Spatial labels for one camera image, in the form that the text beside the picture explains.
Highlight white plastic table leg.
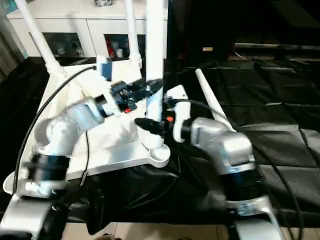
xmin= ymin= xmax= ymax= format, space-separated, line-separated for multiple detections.
xmin=145 ymin=0 xmax=169 ymax=151
xmin=194 ymin=68 xmax=238 ymax=133
xmin=124 ymin=0 xmax=144 ymax=70
xmin=14 ymin=0 xmax=66 ymax=74

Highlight white plastic table top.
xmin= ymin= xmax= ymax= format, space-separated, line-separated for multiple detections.
xmin=2 ymin=59 xmax=171 ymax=195

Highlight red bottle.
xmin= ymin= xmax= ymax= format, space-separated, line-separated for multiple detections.
xmin=105 ymin=38 xmax=116 ymax=60

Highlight black cabinet with gold label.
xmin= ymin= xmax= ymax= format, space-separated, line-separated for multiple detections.
xmin=166 ymin=0 xmax=237 ymax=67

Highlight white sideboard cabinet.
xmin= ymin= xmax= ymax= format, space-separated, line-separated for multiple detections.
xmin=6 ymin=0 xmax=169 ymax=61

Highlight dark ornament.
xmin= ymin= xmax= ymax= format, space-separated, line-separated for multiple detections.
xmin=93 ymin=0 xmax=116 ymax=8

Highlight black mat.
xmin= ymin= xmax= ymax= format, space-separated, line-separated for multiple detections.
xmin=0 ymin=56 xmax=320 ymax=235

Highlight grey brown curtain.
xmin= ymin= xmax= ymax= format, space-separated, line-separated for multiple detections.
xmin=0 ymin=14 xmax=28 ymax=83

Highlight dark metal bar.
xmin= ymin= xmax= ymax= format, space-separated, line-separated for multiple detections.
xmin=234 ymin=42 xmax=320 ymax=51

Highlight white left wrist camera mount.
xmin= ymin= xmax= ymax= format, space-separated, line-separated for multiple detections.
xmin=95 ymin=54 xmax=126 ymax=118

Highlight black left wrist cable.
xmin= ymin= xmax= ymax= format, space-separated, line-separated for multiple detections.
xmin=13 ymin=64 xmax=98 ymax=193

